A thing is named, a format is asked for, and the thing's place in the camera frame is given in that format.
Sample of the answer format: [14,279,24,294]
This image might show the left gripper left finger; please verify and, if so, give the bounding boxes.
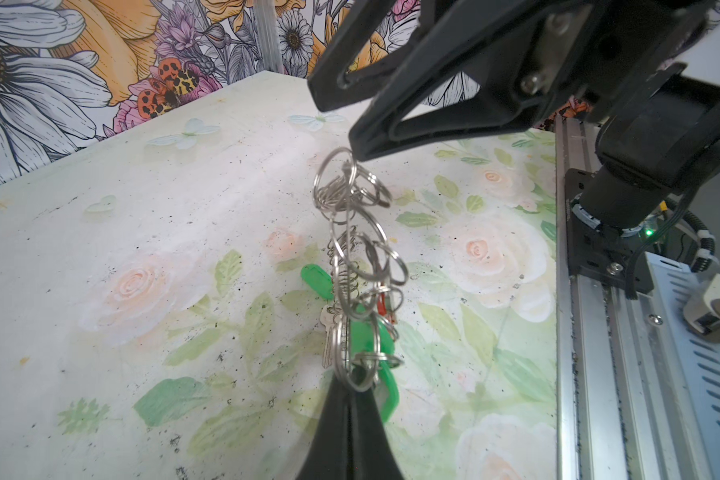
[296,377,350,480]

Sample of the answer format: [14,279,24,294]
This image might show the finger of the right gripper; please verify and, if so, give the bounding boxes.
[349,1,612,161]
[307,0,451,113]

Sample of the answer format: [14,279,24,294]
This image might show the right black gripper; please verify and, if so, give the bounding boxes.
[539,1,720,192]

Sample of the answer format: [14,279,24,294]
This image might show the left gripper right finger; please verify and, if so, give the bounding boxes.
[349,390,403,480]

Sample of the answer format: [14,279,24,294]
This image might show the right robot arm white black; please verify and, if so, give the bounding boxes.
[308,1,720,228]

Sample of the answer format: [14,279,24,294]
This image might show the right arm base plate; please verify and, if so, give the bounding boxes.
[564,168,654,294]

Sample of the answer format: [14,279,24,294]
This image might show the aluminium front rail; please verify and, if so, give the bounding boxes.
[554,116,720,480]

